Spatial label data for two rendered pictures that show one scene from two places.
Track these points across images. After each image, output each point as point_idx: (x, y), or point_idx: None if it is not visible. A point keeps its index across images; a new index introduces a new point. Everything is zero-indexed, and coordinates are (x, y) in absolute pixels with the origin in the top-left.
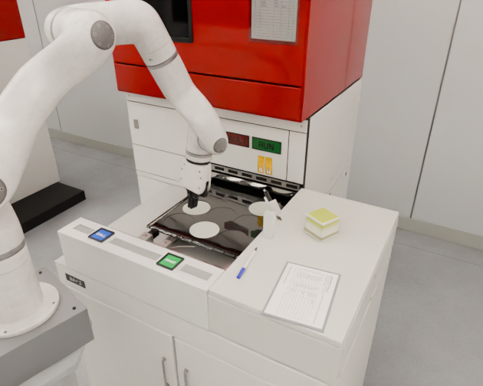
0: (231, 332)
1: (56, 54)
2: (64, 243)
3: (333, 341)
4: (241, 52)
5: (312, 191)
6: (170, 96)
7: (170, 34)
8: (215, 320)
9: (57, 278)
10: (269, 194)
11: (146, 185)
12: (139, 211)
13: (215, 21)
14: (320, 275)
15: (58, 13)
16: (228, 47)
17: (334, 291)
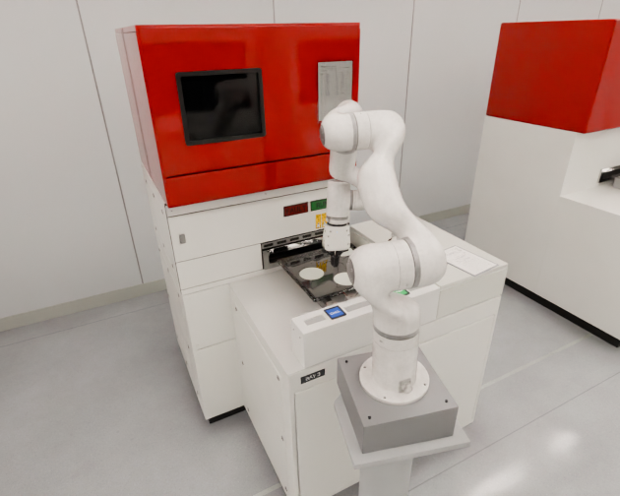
0: (451, 307)
1: (397, 147)
2: (309, 342)
3: (504, 266)
4: (310, 134)
5: (358, 223)
6: (349, 173)
7: (238, 133)
8: (442, 306)
9: (363, 353)
10: (313, 246)
11: (195, 301)
12: (256, 310)
13: (287, 113)
14: (452, 250)
15: (357, 118)
16: (299, 132)
17: (468, 251)
